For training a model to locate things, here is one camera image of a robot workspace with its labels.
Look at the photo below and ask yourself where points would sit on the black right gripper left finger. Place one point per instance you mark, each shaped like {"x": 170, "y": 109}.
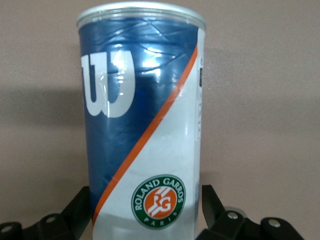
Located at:
{"x": 50, "y": 227}

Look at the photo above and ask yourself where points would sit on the blue white tennis ball can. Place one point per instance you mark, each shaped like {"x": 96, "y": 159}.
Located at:
{"x": 150, "y": 150}

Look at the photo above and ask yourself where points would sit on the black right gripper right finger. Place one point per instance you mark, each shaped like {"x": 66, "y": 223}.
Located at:
{"x": 237, "y": 227}

